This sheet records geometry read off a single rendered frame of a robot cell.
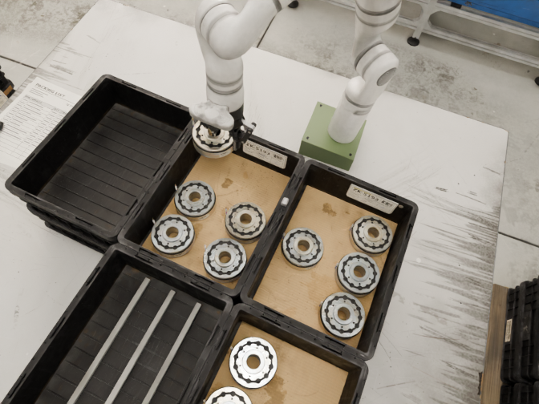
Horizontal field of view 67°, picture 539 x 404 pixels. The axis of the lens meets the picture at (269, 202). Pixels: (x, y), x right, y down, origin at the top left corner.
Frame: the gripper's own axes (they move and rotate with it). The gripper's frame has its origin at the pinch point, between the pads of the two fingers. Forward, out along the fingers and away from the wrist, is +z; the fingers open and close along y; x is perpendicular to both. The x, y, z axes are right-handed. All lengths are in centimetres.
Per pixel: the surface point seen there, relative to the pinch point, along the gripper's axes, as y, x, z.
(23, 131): 68, 6, 30
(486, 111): -96, -149, 101
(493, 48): -87, -186, 87
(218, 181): 1.6, 2.4, 17.1
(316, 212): -25.6, -0.3, 17.1
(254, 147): -4.3, -7.3, 10.3
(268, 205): -13.3, 3.4, 17.1
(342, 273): -36.8, 14.1, 13.8
